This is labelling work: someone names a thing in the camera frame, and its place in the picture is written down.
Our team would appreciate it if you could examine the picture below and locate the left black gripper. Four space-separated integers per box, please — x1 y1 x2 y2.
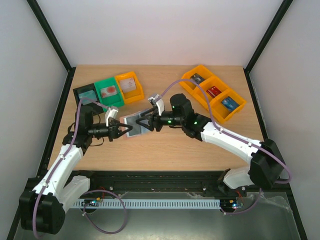
88 119 133 142

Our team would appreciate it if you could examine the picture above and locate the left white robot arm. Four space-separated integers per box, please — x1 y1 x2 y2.
19 106 133 238

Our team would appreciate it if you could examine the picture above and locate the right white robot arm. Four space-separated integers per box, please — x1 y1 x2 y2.
135 93 284 196

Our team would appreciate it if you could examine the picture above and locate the red patterned card stack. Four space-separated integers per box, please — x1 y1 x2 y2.
100 85 118 99

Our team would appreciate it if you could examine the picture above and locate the beige card stack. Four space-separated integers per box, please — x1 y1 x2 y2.
119 77 137 93

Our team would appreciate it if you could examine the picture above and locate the teal card stack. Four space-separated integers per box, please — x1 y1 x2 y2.
78 90 97 101

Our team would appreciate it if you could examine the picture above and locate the dark grey card stack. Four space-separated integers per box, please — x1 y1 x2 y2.
190 73 205 84

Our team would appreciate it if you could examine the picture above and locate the yellow bin with dark cards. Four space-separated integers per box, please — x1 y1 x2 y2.
179 65 214 93

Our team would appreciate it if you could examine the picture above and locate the yellow bin with red cards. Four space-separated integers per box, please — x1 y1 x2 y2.
192 76 229 109

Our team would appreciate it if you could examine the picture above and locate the yellow bin with blue cards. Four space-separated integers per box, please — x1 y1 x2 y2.
210 88 247 124

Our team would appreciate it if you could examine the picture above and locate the blue card stack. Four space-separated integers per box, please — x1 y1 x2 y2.
221 96 240 112

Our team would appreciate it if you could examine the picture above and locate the left yellow bin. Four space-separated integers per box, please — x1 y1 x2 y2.
115 71 145 105

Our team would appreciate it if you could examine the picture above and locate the green bin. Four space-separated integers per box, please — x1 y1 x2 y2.
94 77 125 108

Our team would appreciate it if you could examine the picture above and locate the black bin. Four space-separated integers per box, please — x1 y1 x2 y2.
73 83 104 115

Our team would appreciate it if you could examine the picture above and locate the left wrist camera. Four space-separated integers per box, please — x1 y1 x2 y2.
104 106 119 127

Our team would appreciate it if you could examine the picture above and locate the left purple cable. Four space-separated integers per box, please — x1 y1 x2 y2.
32 97 128 239

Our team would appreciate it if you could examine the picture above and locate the purple cable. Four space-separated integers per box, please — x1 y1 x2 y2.
154 79 293 216
32 97 128 239

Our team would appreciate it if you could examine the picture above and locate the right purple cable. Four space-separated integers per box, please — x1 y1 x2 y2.
154 79 293 216

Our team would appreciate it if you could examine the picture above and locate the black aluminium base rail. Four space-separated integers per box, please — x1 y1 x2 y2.
68 170 246 198

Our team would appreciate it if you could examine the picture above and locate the white slotted cable duct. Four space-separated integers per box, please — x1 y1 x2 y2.
71 199 221 210

